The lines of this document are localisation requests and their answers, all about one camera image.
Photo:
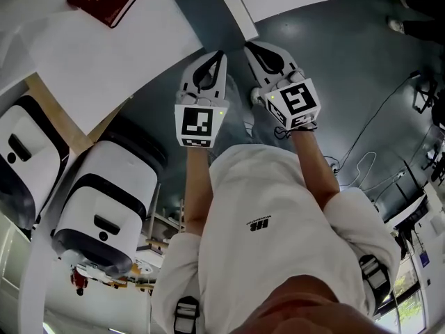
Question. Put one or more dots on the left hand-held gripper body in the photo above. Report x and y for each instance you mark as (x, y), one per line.
(196, 122)

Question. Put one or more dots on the person's white shirt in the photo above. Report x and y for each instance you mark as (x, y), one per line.
(271, 193)

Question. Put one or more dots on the brown cardboard box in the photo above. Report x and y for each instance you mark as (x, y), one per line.
(52, 103)

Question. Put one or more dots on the person's grey trousers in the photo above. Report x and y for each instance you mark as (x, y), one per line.
(236, 117)

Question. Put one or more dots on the grey notebook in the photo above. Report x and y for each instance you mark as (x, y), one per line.
(194, 12)

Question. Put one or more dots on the person's right forearm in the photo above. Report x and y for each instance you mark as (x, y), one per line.
(314, 162)

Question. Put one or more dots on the white and black robot machine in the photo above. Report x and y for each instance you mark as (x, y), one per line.
(107, 193)
(28, 144)

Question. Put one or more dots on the person's face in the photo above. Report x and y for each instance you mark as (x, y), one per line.
(306, 311)

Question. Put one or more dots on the white power strip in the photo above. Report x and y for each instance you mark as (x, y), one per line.
(400, 175)

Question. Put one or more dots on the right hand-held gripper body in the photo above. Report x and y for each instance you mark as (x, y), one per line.
(299, 99)

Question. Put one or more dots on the red canister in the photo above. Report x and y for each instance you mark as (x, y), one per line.
(79, 279)

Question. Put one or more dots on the white desk with drawers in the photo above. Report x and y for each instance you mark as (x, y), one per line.
(104, 68)

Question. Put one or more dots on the person's left forearm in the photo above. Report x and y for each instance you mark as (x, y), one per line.
(196, 190)

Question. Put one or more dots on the person's right white shoe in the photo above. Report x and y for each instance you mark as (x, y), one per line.
(254, 95)

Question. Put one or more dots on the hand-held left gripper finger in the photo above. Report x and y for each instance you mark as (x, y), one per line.
(220, 87)
(187, 78)

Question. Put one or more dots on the wooden chair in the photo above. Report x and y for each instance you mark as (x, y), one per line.
(158, 245)

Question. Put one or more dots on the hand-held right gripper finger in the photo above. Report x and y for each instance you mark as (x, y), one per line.
(289, 63)
(259, 78)

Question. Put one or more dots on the glass window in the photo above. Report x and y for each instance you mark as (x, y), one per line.
(410, 304)

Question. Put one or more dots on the black tripod stand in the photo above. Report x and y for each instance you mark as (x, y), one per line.
(422, 97)

